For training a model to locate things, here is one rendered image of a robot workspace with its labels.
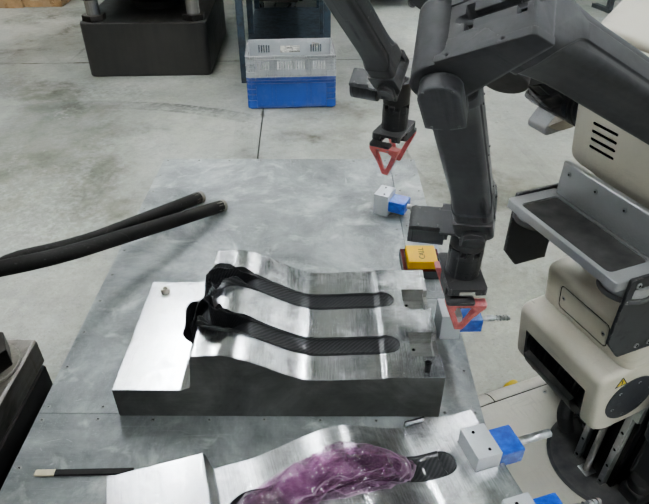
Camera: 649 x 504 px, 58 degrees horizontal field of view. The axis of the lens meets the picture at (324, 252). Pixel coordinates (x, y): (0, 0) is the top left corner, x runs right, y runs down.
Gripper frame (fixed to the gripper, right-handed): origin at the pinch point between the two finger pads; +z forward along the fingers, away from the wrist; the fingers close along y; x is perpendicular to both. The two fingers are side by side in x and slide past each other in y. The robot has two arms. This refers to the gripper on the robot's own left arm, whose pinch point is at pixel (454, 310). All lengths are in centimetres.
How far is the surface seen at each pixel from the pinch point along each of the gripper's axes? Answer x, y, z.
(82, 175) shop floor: -151, -210, 90
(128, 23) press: -158, -371, 53
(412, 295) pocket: -7.7, -0.8, -2.8
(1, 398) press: -77, 13, 7
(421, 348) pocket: -7.8, 10.9, -1.7
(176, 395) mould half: -46.1, 18.6, 0.2
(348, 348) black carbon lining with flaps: -19.8, 12.3, -3.2
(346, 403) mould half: -20.3, 19.3, 1.6
